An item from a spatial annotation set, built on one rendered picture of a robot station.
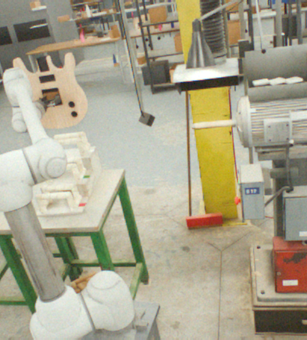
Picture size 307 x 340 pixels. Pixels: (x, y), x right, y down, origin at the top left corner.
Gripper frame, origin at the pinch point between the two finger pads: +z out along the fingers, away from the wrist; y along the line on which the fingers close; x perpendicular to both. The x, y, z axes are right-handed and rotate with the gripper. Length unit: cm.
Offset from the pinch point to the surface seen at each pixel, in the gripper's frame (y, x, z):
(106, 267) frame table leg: 23, -81, -46
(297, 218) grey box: 121, -66, -35
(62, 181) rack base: -1.4, -43.8, -15.4
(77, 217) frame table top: 12, -53, -39
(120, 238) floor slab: -6, -145, 60
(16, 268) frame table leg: -31, -81, -44
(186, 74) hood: 76, 6, -16
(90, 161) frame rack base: 13.9, -38.3, -5.1
